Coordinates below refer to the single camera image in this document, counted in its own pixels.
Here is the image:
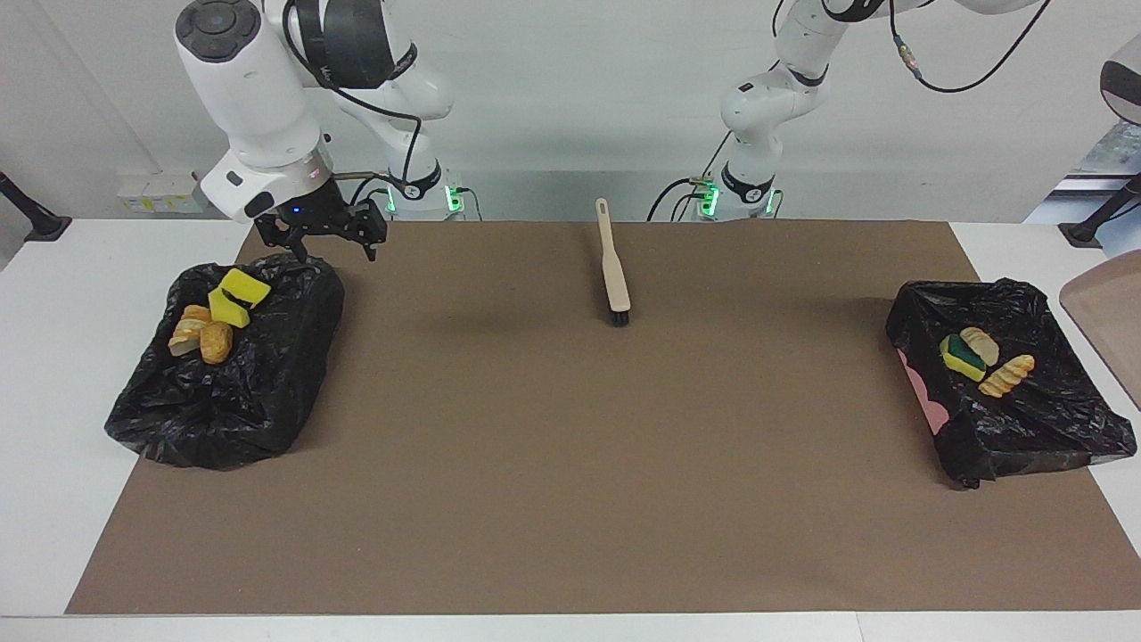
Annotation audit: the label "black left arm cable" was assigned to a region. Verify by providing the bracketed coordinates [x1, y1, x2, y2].
[887, 0, 1053, 95]

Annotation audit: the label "black base power cable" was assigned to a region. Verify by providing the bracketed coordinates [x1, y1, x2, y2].
[646, 174, 714, 224]
[349, 174, 398, 219]

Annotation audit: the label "beige hand brush black bristles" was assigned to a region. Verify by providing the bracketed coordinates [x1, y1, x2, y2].
[595, 197, 634, 327]

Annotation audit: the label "pink plastic bin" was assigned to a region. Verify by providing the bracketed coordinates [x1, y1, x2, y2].
[896, 348, 953, 438]

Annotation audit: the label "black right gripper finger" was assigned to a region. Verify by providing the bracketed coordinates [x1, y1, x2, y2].
[352, 206, 390, 263]
[255, 220, 309, 265]

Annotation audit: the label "brown table mat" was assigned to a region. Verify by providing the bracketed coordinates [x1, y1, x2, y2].
[64, 220, 1141, 616]

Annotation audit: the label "yellow green sponge piece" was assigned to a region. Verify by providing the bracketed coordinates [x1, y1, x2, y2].
[208, 287, 253, 329]

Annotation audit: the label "brown toy bread roll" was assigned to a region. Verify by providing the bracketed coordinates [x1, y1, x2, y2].
[199, 322, 234, 366]

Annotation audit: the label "orange toy croissant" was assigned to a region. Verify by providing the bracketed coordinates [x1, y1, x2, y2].
[978, 354, 1037, 399]
[168, 305, 213, 358]

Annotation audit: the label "white wall socket box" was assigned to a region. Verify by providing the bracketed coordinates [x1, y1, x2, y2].
[117, 169, 213, 215]

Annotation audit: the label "beige plastic dustpan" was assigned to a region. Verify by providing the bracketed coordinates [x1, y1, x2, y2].
[1059, 251, 1141, 413]

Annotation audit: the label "black plastic trash bag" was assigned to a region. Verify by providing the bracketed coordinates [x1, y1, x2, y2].
[103, 252, 346, 471]
[885, 277, 1137, 490]

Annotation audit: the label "black camera stand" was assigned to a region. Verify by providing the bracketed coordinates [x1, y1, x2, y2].
[0, 169, 72, 243]
[1058, 172, 1141, 248]

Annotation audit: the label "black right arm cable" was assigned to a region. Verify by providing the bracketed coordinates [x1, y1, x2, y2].
[281, 0, 424, 202]

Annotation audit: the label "cream foam chunk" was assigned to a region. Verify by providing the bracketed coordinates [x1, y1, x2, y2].
[960, 326, 1001, 368]

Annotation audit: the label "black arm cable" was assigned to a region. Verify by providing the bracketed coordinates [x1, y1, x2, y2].
[281, 0, 424, 202]
[887, 0, 1053, 95]

